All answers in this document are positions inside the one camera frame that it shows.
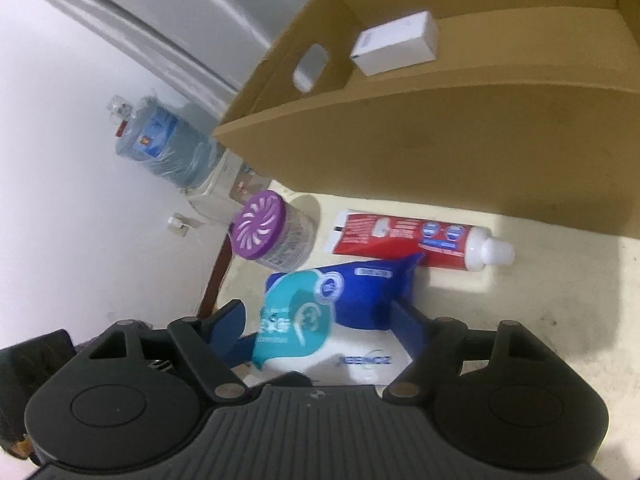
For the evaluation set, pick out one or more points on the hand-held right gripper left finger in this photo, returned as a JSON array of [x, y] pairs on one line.
[[227, 327]]

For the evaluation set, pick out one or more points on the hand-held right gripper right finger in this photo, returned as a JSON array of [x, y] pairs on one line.
[[407, 325]]

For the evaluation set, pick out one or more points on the blue wet wipes pack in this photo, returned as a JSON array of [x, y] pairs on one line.
[[360, 295]]

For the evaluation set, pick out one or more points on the red toothpaste tube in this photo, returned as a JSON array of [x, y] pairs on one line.
[[400, 237]]

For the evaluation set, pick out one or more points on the brown cardboard box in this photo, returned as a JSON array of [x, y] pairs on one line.
[[450, 135]]

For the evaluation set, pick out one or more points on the brown wooden table leg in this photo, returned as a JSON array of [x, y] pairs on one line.
[[217, 280]]

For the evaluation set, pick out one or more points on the purple air freshener jar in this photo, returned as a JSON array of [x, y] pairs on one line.
[[260, 225]]

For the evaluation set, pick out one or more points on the white water dispenser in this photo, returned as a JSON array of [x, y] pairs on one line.
[[220, 192]]

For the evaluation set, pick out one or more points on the dark object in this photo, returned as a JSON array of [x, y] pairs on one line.
[[30, 375]]

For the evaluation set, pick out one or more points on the large blue water jug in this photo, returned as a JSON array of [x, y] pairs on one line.
[[160, 135]]

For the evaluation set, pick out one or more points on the small white carton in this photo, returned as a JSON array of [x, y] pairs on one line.
[[395, 42]]

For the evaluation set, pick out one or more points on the grey curtain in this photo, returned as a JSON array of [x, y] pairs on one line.
[[200, 15]]

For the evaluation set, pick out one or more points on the white wall plug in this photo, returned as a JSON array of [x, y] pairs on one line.
[[177, 224]]

